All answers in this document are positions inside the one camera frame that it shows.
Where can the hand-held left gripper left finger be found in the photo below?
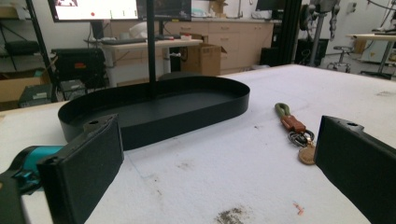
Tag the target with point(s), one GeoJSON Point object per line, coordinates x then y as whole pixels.
{"type": "Point", "coordinates": [84, 168]}

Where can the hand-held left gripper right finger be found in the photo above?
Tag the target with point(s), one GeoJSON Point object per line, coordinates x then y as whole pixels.
{"type": "Point", "coordinates": [358, 165]}

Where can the black oval tray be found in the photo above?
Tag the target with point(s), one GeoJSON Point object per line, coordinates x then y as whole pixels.
{"type": "Point", "coordinates": [174, 119]}

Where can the teal and black tool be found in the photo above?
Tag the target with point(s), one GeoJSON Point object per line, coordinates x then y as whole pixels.
{"type": "Point", "coordinates": [40, 153]}

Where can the small dark device box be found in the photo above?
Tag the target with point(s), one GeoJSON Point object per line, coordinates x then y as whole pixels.
{"type": "Point", "coordinates": [35, 95]}
{"type": "Point", "coordinates": [73, 88]}

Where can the black equipment case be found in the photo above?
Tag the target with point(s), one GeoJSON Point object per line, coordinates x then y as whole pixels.
{"type": "Point", "coordinates": [79, 65]}

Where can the flat cardboard box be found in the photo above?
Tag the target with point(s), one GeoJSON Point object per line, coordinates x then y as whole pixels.
{"type": "Point", "coordinates": [18, 87]}

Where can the metal stool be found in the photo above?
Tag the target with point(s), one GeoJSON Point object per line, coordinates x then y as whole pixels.
{"type": "Point", "coordinates": [341, 59]}

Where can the wooden table with metal leg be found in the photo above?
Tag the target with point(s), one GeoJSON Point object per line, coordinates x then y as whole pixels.
{"type": "Point", "coordinates": [378, 39]}

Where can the black keyboard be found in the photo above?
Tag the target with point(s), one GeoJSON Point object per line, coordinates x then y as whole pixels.
{"type": "Point", "coordinates": [121, 41]}

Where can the white desk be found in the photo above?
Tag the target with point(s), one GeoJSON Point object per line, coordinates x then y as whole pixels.
{"type": "Point", "coordinates": [137, 46]}

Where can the black metal stand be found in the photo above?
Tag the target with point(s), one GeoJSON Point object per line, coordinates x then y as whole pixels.
{"type": "Point", "coordinates": [39, 40]}

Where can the black vertical pole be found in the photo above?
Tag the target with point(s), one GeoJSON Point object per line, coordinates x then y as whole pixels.
{"type": "Point", "coordinates": [151, 46]}

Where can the black metal column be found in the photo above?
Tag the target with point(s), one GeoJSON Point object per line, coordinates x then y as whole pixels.
{"type": "Point", "coordinates": [289, 31]}

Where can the grey machine on stand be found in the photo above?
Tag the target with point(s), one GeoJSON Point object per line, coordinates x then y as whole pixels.
{"type": "Point", "coordinates": [320, 18]}

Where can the large monitor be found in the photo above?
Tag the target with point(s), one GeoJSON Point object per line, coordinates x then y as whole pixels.
{"type": "Point", "coordinates": [99, 9]}

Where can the open cardboard box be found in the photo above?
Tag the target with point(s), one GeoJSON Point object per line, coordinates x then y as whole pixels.
{"type": "Point", "coordinates": [202, 60]}

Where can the wooden cabinets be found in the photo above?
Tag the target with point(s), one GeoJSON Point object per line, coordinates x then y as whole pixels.
{"type": "Point", "coordinates": [243, 40]}

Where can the small dark monitor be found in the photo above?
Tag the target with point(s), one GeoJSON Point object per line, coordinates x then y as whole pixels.
{"type": "Point", "coordinates": [269, 4]}

